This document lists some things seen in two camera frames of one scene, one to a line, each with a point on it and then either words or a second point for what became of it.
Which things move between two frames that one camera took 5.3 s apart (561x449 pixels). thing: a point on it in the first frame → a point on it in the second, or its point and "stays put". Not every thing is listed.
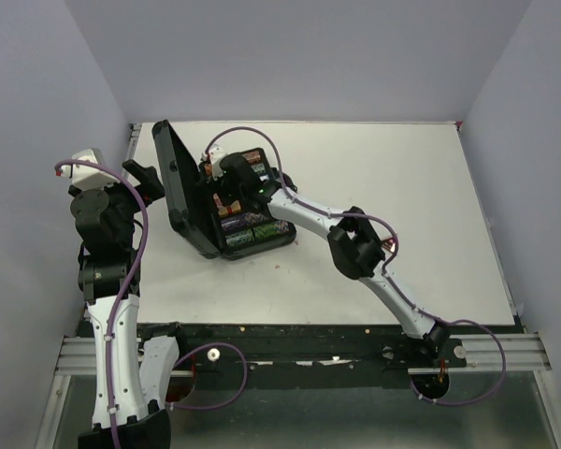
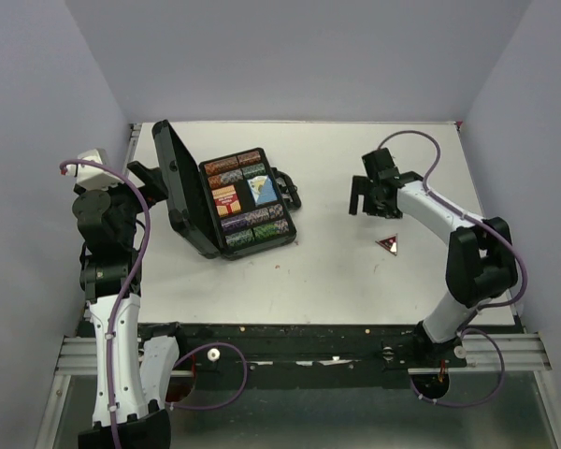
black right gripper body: [227, 195] → [381, 209]
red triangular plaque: [389, 244] stays put
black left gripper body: [148, 190] stays put
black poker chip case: [213, 216] stays put
